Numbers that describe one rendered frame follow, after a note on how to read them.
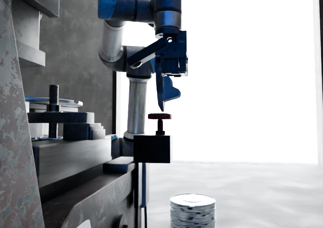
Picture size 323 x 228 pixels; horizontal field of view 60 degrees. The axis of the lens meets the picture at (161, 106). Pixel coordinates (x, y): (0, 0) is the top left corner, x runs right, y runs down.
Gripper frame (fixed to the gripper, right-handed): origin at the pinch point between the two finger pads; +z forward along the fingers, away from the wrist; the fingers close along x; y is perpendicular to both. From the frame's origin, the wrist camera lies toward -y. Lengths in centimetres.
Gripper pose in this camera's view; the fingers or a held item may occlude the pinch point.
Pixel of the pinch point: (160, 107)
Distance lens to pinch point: 73.7
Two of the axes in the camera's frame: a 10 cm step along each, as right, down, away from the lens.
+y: 9.9, -0.1, -1.5
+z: 0.0, 10.0, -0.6
